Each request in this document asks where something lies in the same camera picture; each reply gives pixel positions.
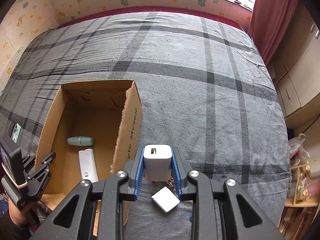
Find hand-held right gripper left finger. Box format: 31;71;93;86
31;151;146;240

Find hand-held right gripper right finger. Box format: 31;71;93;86
171;147;283;240

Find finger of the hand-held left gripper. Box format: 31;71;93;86
21;154;37;172
26;152;57;201

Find white USB charger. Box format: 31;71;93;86
143;144;173;182

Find white remote control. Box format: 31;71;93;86
78;148;99;183

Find mint green tube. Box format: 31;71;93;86
67;136;95;146

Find brown cardboard box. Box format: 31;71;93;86
34;79;143;238

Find person's left forearm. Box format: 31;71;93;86
9;200;34;227

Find white square charger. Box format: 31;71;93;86
151;186;180;213

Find mint green phone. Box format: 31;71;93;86
11;123;24;144

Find grey plaid blanket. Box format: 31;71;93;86
0;11;292;240

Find wooden shelf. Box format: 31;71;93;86
279;160;320;235

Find white plastic bag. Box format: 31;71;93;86
289;133;310;159

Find beige wardrobe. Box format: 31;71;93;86
271;2;320;130

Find dark red bed sheet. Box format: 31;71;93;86
56;5;247;34

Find dark pink curtain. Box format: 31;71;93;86
247;0;299;65

